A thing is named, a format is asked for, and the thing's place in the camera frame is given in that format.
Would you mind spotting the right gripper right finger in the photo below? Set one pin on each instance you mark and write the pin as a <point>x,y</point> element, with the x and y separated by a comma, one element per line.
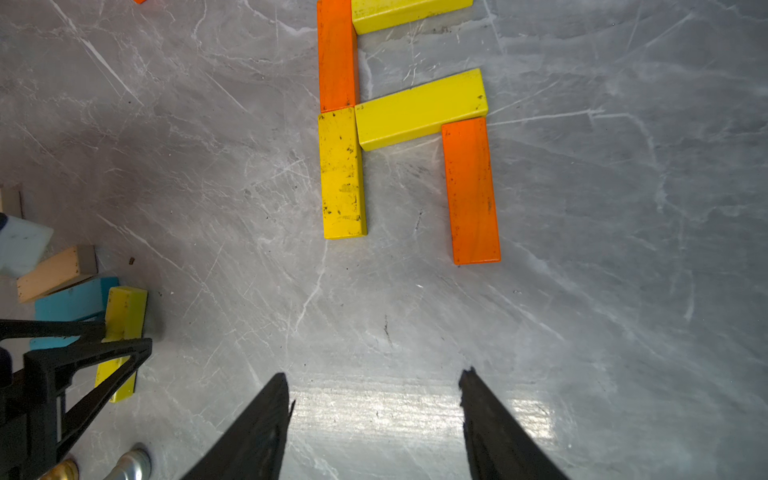
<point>497,445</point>

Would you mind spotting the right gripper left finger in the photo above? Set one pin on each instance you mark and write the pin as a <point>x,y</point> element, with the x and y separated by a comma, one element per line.
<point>253,447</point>

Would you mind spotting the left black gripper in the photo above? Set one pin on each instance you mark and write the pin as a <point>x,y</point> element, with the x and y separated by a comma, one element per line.
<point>64,391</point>

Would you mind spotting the yellow block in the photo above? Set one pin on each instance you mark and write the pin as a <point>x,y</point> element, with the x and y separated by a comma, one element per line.
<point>374,15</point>
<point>420,111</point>
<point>341,172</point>
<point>124,318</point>

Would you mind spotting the tan wooden block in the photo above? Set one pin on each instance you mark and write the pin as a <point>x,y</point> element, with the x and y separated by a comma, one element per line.
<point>63,270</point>

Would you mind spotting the pale cream wooden block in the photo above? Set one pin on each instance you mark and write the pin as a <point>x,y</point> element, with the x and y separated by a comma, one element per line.
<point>11,201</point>

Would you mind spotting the lower teal block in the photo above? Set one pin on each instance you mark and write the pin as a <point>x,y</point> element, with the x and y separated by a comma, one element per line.
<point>51,342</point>

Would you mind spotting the upper teal block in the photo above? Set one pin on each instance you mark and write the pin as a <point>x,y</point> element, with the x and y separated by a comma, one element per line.
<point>79,302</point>

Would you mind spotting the brass weight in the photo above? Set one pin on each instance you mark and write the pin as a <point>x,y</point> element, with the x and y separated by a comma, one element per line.
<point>66,470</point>

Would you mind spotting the silver weight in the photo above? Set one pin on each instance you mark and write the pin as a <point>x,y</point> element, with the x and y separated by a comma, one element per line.
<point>135,464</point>

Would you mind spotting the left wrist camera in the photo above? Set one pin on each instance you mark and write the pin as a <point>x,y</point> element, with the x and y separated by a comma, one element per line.
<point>22,244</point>

